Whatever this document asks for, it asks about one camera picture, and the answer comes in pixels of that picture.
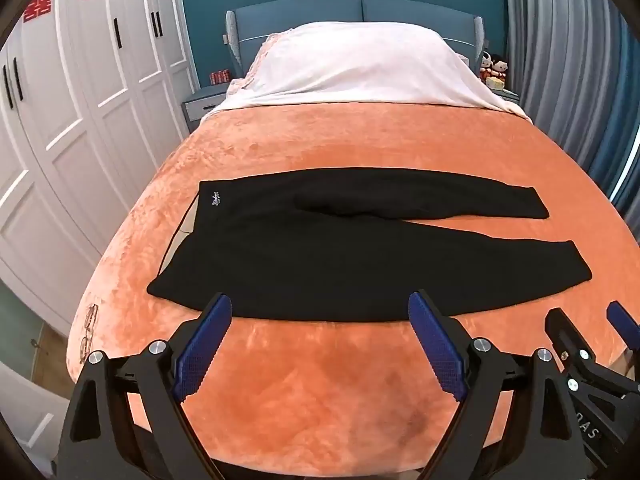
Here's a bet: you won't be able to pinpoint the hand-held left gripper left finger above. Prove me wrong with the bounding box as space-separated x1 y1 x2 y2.
55 292 234 480

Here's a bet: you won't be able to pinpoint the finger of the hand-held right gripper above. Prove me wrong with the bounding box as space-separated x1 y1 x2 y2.
544 307 594 369
606 300 640 354

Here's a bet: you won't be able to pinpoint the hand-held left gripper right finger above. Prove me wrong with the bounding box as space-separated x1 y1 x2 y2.
407 290 597 480

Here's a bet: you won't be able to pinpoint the black pants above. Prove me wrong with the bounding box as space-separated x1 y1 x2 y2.
146 167 593 323

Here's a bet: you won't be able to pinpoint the eyeglasses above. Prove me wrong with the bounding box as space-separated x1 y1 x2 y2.
79 304 102 367

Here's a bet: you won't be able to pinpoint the orange plush blanket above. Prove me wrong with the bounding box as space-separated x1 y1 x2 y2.
65 94 640 466

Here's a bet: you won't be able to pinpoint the grey-blue nightstand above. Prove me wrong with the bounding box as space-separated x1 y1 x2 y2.
182 82 234 134

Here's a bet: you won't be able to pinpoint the white wardrobe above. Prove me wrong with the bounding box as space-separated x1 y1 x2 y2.
0 0 197 333

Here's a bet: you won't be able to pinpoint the grey curtain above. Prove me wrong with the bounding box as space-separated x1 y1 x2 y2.
502 0 640 238

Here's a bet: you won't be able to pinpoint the white pillow cover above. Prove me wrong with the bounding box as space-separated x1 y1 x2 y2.
201 21 534 124

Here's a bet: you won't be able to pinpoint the blue upholstered headboard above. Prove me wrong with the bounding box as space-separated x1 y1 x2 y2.
225 0 487 83

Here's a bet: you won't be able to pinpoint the red paper-cut sticker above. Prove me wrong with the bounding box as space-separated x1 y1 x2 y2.
22 0 54 24

